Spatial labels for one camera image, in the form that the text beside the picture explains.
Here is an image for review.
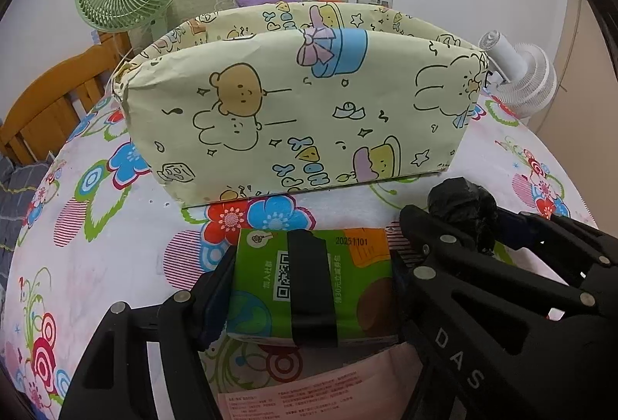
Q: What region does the white standing fan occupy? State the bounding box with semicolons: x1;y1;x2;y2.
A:
478;29;558;119

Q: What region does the floral tablecloth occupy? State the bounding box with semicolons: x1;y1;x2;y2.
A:
0;77;599;420

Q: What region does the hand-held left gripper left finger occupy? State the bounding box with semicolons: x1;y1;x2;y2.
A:
58;251;237;420

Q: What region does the pink packet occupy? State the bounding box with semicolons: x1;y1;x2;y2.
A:
215;345;426;420

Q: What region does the yellow cartoon storage box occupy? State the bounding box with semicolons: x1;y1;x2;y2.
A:
112;1;489;208

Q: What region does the grey plaid bedding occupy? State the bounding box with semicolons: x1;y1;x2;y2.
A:
0;157;54;252

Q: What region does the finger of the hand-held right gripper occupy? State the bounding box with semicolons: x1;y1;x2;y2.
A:
400;203;609;315
492;209;618;267

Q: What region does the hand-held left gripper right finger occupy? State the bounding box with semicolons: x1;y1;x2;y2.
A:
391;251;563;420

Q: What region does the black plastic bag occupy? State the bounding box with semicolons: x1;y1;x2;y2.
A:
427;178;499;253

